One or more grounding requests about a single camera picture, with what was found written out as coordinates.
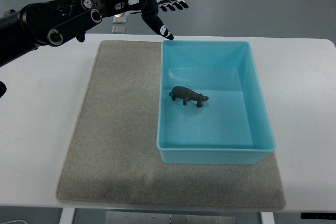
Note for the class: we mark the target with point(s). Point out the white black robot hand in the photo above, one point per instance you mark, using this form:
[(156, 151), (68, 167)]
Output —
[(149, 10)]

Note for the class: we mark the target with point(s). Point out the brown toy hippo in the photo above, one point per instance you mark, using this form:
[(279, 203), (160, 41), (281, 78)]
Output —
[(187, 95)]

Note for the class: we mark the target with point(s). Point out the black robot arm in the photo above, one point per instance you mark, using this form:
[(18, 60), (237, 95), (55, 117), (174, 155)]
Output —
[(56, 22)]

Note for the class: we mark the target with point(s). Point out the blue plastic box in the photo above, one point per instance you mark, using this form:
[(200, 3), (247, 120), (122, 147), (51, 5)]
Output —
[(232, 127)]

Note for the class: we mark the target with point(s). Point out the upper metal floor plate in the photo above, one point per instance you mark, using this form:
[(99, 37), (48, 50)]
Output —
[(119, 19)]

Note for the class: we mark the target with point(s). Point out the metal floor plate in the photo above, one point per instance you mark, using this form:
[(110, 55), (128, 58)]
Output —
[(118, 29), (119, 19)]

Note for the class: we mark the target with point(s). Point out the lower metal floor plate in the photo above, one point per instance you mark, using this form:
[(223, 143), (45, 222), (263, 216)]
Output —
[(118, 29)]

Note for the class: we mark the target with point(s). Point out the grey felt mat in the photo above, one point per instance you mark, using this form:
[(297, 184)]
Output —
[(113, 158)]

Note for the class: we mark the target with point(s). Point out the metal table crossbar plate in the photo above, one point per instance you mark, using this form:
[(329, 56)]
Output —
[(138, 217)]

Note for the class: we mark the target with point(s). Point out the white table leg left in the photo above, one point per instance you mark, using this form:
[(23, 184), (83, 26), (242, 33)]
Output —
[(67, 216)]

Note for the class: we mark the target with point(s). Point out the white table leg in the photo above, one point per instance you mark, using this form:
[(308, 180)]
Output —
[(267, 218), (67, 216)]

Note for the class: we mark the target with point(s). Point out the white table leg right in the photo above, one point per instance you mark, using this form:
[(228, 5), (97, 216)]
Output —
[(267, 218)]

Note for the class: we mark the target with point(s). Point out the black table control panel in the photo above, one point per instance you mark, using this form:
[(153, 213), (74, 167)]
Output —
[(318, 215)]

